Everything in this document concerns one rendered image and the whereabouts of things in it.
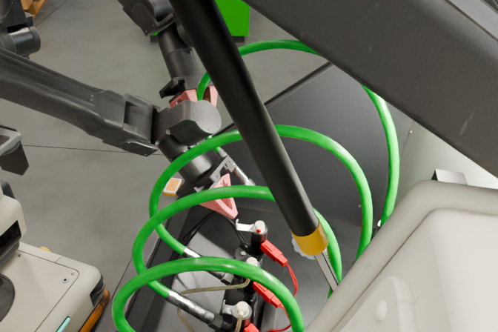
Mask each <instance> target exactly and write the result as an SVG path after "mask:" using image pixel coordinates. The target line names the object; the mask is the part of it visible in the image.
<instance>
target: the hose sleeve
mask: <svg viewBox="0 0 498 332"><path fill-rule="evenodd" d="M216 155H217V157H218V158H219V159H221V158H223V157H225V156H229V155H228V154H227V153H226V152H225V151H224V150H223V149H221V150H219V151H218V152H217V153H216ZM229 158H230V159H231V161H232V163H233V164H234V165H235V168H234V169H233V171H232V172H231V173H232V174H233V175H234V176H235V177H236V178H237V179H238V180H239V181H240V182H241V183H242V184H243V185H244V184H245V183H246V182H247V181H248V180H249V178H248V176H247V175H246V174H245V173H244V172H243V170H242V169H241V168H240V167H239V166H238V165H237V164H236V163H235V161H234V160H232V158H231V157H230V156H229Z"/></svg>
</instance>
